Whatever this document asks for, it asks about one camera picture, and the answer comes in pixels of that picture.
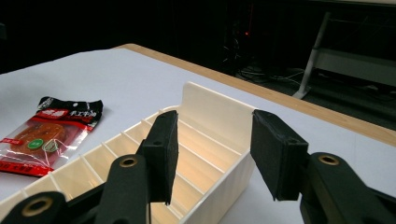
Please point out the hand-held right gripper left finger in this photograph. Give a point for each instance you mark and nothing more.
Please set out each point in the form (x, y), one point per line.
(163, 149)

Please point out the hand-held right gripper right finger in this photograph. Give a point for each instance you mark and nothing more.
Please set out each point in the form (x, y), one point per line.
(274, 155)

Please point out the white divided plastic organizer box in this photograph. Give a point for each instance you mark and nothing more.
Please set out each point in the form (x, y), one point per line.
(211, 130)

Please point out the red and black snack packet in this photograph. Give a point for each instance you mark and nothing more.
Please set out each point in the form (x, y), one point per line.
(46, 137)

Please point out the white metal stand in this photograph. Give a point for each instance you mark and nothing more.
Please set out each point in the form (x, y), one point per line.
(342, 59)

